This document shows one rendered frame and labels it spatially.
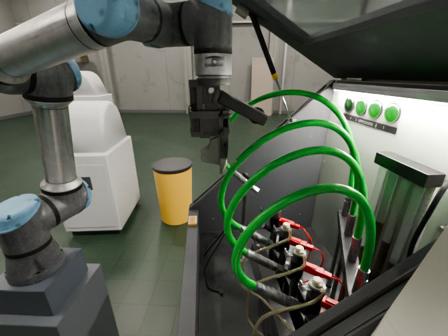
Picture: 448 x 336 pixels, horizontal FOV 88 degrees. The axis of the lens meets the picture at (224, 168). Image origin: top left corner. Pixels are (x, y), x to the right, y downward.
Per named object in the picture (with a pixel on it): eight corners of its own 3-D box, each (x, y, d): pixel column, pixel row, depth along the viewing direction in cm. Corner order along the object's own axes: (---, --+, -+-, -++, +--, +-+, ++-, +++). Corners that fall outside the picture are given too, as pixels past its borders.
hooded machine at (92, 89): (121, 136, 590) (111, 71, 533) (108, 143, 528) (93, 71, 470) (91, 135, 595) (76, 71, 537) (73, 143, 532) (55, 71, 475)
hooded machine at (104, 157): (119, 239, 221) (91, 107, 175) (61, 239, 222) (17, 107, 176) (145, 201, 288) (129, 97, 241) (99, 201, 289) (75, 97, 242)
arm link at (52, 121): (31, 221, 77) (-12, 36, 54) (71, 200, 90) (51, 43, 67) (59, 234, 74) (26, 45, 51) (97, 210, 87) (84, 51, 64)
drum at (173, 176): (198, 208, 273) (196, 157, 250) (190, 229, 237) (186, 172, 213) (165, 206, 278) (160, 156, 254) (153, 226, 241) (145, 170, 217)
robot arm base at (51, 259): (-8, 285, 67) (-22, 259, 63) (33, 249, 81) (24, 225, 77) (43, 287, 67) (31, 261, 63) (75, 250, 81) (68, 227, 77)
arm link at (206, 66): (229, 56, 50) (235, 53, 42) (229, 79, 51) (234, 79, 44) (194, 55, 49) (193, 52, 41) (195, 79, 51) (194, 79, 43)
